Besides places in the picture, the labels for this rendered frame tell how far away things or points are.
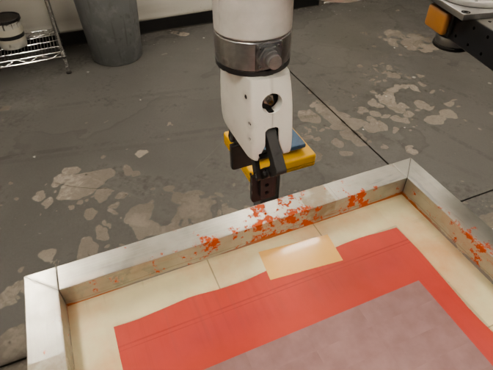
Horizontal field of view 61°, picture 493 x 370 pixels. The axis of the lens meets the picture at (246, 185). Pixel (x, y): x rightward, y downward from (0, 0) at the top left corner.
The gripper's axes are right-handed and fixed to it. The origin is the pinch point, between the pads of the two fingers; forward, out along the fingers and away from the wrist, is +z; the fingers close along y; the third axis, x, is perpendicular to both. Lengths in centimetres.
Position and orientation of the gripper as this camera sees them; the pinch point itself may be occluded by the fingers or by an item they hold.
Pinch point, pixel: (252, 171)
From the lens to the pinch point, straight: 52.2
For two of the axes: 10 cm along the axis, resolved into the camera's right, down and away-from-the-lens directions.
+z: 0.1, 7.4, 6.8
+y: -3.9, -6.2, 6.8
